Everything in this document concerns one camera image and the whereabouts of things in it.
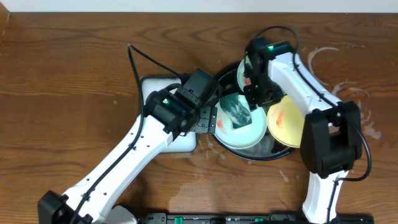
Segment green yellow sponge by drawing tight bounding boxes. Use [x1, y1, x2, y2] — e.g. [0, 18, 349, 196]
[220, 93, 252, 129]

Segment mint plate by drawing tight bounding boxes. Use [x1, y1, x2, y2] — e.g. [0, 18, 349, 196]
[214, 95, 267, 149]
[236, 56, 252, 92]

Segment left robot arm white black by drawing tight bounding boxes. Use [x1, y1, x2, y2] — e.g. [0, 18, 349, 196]
[38, 86, 217, 223]

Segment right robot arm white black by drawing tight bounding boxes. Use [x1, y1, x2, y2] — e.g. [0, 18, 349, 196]
[243, 37, 362, 223]

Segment round black tray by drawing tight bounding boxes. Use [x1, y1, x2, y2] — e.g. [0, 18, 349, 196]
[213, 62, 296, 161]

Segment black rectangular soapy water tray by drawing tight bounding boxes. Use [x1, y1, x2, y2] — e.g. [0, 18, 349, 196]
[141, 76, 197, 153]

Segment mint plate top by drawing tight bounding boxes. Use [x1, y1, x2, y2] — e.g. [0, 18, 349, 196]
[236, 56, 252, 92]

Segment yellow plate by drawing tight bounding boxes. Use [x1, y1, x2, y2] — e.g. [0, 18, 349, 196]
[267, 95, 304, 148]

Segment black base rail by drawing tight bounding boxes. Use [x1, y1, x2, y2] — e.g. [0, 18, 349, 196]
[133, 212, 375, 224]

